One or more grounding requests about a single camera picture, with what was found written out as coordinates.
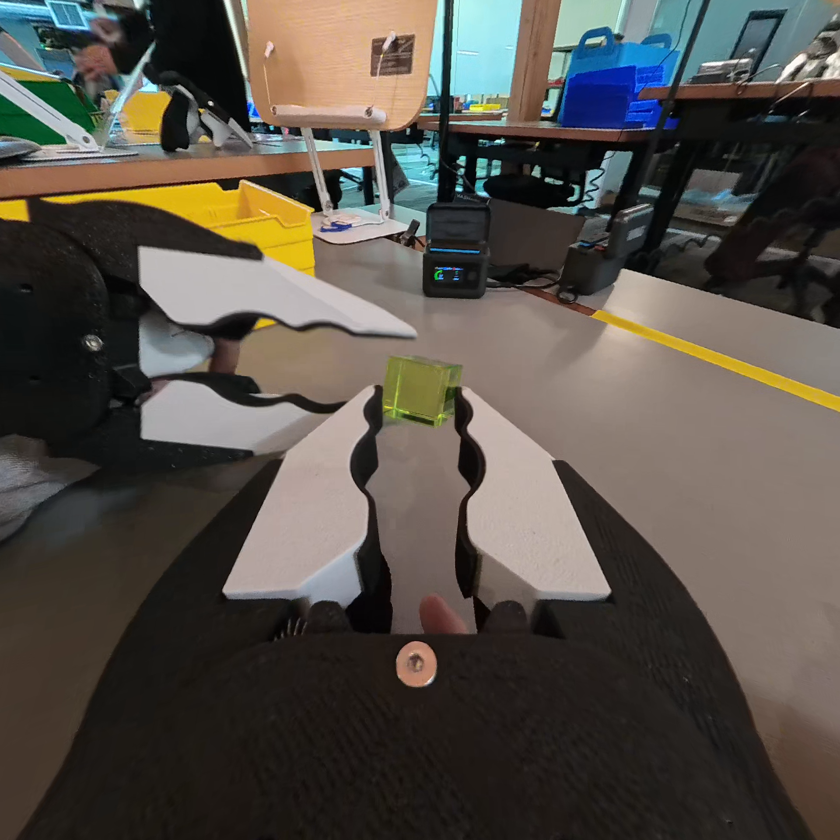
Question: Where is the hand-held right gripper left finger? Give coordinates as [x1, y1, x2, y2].
[222, 385, 395, 634]

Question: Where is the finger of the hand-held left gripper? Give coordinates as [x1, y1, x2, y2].
[140, 374, 350, 458]
[136, 246, 419, 340]

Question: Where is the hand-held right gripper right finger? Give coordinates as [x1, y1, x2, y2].
[453, 387, 614, 602]

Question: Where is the yellow plastic bin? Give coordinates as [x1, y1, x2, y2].
[0, 179, 317, 330]

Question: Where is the yellow-green transparent cube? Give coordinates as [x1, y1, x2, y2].
[382, 355, 463, 429]

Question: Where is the person's left forearm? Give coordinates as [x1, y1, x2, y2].
[0, 434, 101, 544]

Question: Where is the black and white gripper device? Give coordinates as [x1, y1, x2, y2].
[159, 71, 256, 153]

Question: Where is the person's right hand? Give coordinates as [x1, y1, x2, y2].
[419, 594, 471, 635]

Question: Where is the brown edged desk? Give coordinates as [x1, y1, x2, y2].
[0, 134, 385, 201]

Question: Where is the black portable power station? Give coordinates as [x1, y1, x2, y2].
[422, 199, 493, 301]

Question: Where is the green board on white stand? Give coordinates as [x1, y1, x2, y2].
[0, 66, 101, 151]

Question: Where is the wooden board on white stand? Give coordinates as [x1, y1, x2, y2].
[245, 0, 439, 247]

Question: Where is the yellow tape line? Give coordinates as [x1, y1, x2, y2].
[589, 308, 840, 414]

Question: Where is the black upright pole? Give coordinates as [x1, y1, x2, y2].
[435, 0, 462, 206]

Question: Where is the black office chair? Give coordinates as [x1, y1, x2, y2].
[484, 172, 577, 210]

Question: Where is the dark grey electronic box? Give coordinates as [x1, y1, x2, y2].
[560, 202, 655, 298]

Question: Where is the long dark-framed workbench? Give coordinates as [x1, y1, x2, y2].
[416, 77, 840, 231]

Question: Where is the dark rolling chair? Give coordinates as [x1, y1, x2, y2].
[703, 144, 840, 322]

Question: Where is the blue plastic crate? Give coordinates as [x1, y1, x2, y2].
[556, 26, 682, 130]

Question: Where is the black power cable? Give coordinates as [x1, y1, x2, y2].
[486, 262, 581, 304]

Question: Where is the black coiled cable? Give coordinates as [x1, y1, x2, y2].
[583, 150, 616, 207]

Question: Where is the wooden support post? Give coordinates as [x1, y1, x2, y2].
[507, 0, 564, 123]

